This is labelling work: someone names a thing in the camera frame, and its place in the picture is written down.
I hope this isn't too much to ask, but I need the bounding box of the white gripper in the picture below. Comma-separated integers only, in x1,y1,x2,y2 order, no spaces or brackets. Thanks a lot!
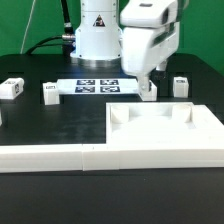
120,0,179,94

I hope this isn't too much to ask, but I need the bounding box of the white square tabletop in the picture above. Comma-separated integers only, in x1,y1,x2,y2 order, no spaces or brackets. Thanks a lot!
106,102,224,144

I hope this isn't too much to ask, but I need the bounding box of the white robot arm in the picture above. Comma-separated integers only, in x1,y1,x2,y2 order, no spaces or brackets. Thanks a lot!
71,0,187,96

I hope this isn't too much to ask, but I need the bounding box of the white L-shaped fence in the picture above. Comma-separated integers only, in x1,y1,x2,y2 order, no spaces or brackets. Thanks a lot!
0,104,224,174

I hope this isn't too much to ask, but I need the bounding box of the apriltag base plate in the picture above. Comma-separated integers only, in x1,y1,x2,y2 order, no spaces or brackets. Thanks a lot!
57,78,138,95

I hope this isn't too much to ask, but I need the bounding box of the black cable bundle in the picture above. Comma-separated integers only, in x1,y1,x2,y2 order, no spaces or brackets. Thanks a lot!
25,0,77,55

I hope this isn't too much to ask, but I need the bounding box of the white thin cable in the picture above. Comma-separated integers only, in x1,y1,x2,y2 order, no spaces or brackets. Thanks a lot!
19,0,37,55

